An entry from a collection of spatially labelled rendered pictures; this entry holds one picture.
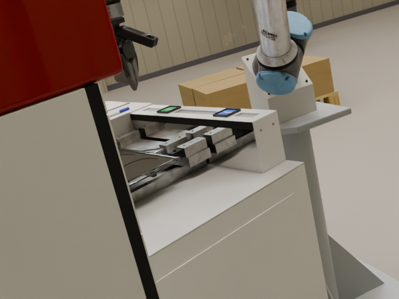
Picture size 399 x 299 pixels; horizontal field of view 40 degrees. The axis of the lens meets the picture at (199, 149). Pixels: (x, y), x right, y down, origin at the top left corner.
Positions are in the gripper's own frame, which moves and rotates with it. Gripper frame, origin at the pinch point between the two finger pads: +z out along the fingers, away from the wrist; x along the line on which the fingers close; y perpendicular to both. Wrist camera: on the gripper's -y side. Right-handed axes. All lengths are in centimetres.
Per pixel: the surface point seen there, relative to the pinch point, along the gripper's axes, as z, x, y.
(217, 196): 23.7, 30.8, -28.8
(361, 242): 108, -87, -48
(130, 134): 16.0, -3.6, 8.1
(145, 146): 18.4, 2.2, 1.2
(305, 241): 45, 18, -45
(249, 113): 10.0, 9.5, -34.9
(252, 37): 105, -741, 143
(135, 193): 21.3, 29.8, -6.5
